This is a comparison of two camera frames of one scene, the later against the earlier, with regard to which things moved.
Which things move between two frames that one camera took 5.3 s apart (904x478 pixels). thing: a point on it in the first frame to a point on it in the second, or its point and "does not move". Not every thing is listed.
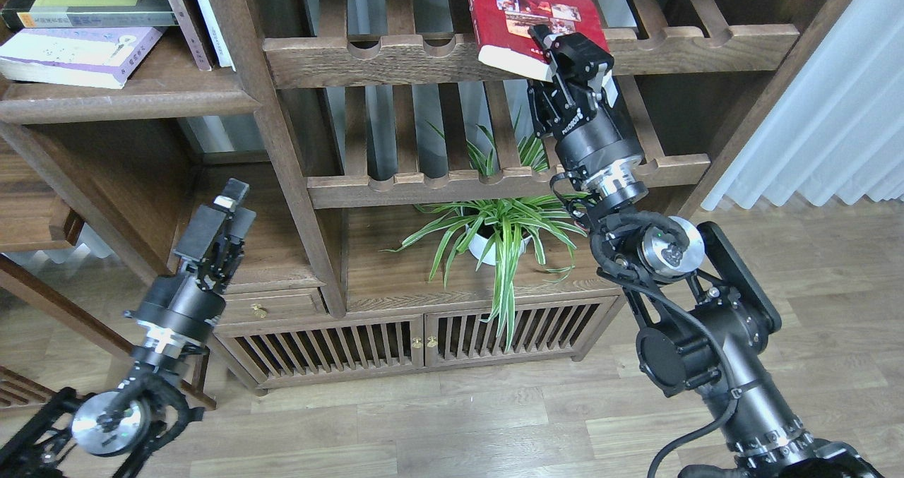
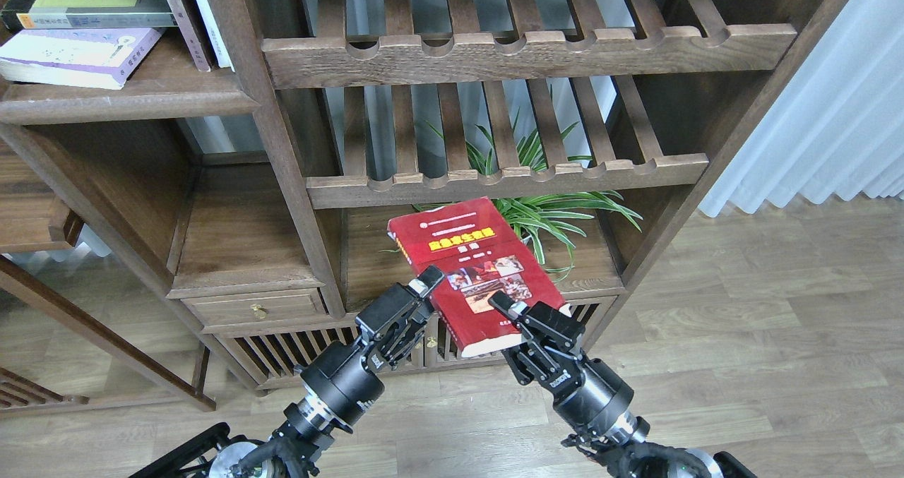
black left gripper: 178,313 to 344,379
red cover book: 505,3 to 479,255
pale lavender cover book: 99,56 does not move
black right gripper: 602,159 to 587,393
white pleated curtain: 836,128 does not move
